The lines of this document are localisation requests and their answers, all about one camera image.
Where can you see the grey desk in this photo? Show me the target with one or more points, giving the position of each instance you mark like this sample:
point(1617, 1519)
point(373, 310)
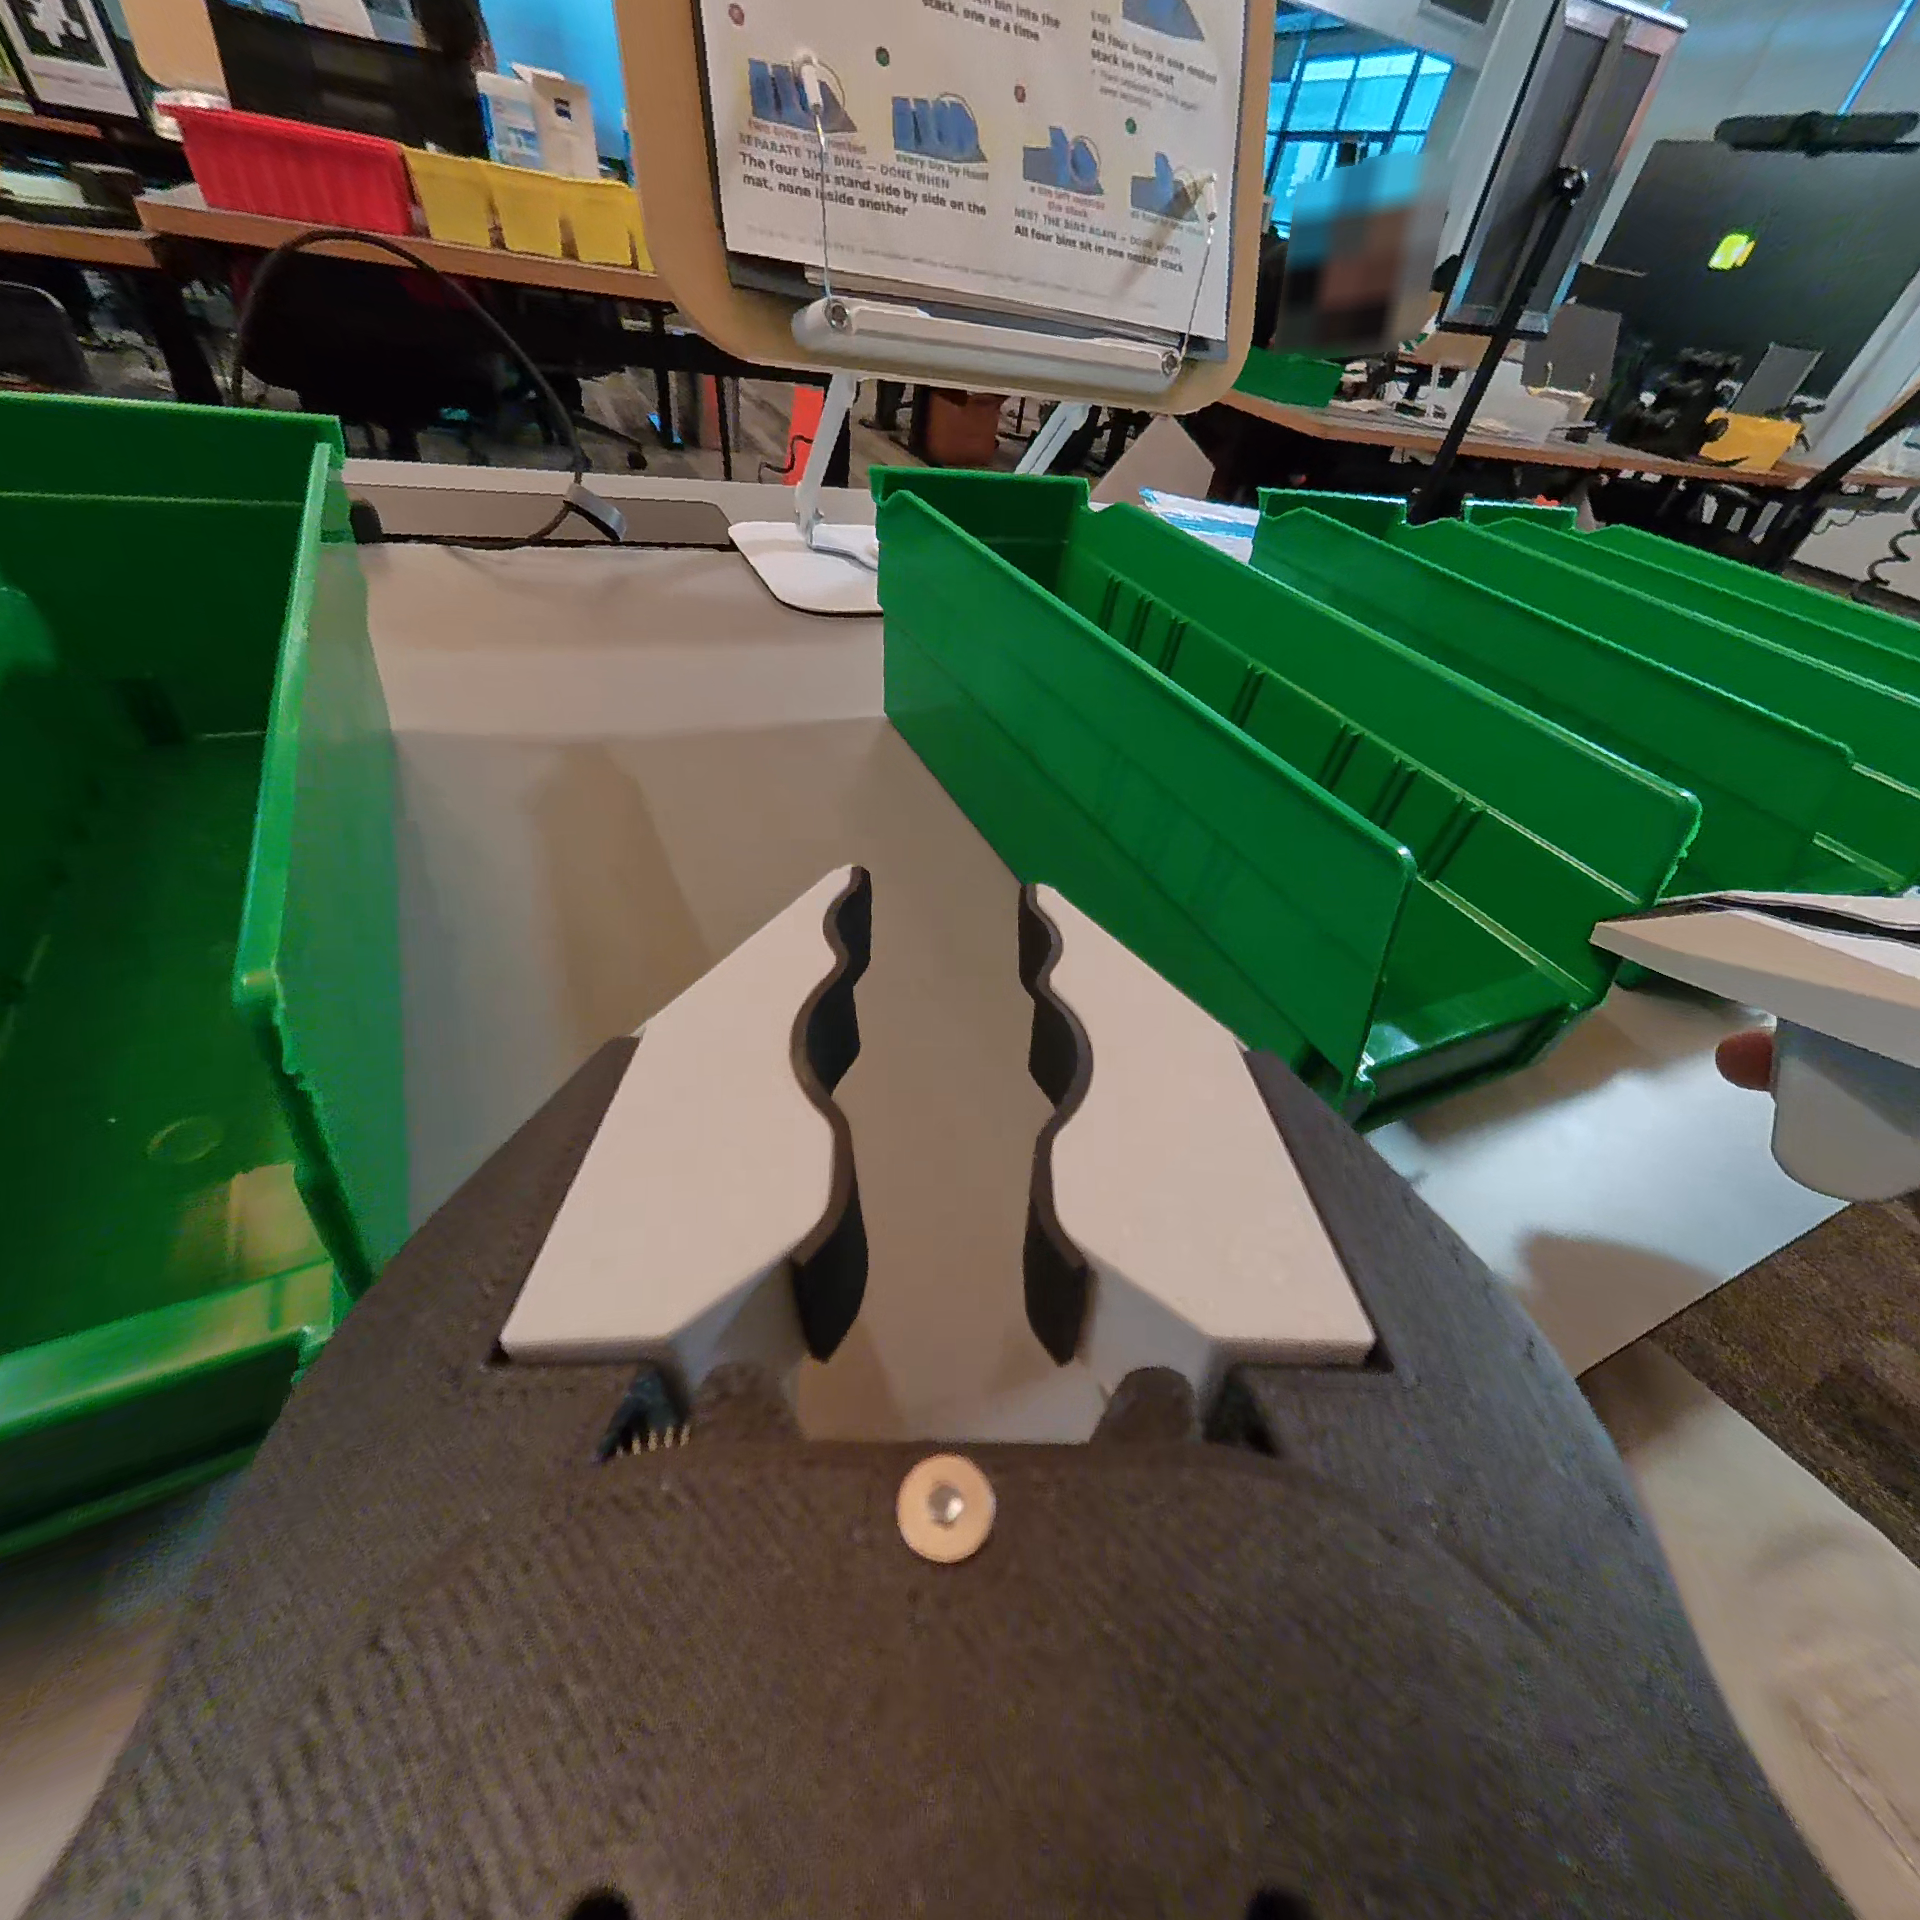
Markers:
point(599, 750)

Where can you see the green plastic bin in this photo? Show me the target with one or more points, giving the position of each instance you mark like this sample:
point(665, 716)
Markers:
point(1801, 693)
point(1500, 662)
point(1126, 797)
point(150, 901)

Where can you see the computer monitor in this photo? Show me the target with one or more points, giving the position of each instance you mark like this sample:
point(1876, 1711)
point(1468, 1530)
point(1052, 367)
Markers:
point(1559, 149)
point(1771, 270)

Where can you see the red plastic bin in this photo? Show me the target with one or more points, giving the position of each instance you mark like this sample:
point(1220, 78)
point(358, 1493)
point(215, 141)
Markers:
point(284, 172)

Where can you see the small yellow bin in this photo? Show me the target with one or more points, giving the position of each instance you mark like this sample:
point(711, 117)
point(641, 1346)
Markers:
point(525, 214)
point(597, 225)
point(446, 197)
point(644, 233)

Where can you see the black and white tag sign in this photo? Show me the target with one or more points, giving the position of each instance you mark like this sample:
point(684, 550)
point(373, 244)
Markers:
point(68, 53)

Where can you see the small green bin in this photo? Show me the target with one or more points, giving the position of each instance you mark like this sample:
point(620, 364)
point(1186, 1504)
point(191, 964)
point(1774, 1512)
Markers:
point(1291, 378)

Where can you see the yellow device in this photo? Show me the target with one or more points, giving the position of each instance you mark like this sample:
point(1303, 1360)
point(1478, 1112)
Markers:
point(1753, 438)

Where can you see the person's right hand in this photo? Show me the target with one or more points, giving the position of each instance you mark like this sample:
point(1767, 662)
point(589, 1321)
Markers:
point(1745, 1062)

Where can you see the instruction sheet on stand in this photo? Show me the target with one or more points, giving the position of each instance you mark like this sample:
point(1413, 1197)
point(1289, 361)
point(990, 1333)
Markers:
point(662, 225)

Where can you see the long wooden workbench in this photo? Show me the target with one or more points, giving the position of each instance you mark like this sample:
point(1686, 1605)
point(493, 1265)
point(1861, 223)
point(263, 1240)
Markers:
point(377, 247)

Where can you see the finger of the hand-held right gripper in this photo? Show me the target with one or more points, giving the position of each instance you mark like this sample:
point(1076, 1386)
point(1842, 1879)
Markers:
point(1845, 905)
point(1845, 1020)

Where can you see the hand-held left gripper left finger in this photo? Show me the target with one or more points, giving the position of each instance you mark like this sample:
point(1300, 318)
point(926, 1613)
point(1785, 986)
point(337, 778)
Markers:
point(675, 1200)

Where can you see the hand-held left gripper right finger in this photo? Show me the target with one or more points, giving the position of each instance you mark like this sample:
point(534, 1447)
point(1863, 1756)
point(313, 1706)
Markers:
point(1201, 1215)

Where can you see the white and blue paper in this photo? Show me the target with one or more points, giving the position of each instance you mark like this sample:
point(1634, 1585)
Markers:
point(1201, 524)

